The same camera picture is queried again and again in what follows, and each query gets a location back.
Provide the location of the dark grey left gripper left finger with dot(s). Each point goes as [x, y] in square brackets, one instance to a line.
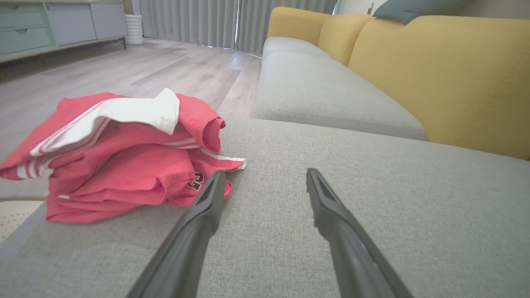
[194, 236]

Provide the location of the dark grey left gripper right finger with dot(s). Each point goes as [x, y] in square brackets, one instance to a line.
[348, 248]

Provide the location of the red shorts with white stripe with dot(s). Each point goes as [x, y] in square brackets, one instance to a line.
[136, 182]

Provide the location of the dark teal pillow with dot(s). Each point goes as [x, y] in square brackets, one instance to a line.
[410, 10]

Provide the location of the cabinet with pale green drawers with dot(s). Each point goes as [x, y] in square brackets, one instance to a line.
[62, 25]

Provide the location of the red Bulls jersey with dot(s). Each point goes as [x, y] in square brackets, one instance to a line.
[198, 111]

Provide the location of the grey sofa seat cushion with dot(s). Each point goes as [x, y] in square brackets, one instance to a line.
[323, 91]
[285, 43]

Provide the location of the cream perforated laundry basket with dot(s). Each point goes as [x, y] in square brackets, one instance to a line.
[14, 217]

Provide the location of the yellow sofa back cushion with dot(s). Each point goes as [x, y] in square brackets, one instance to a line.
[447, 78]
[294, 22]
[341, 37]

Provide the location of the white ribbed cylinder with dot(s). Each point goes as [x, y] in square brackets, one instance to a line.
[134, 29]

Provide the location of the grey sofa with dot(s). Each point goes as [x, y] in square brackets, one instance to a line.
[434, 207]

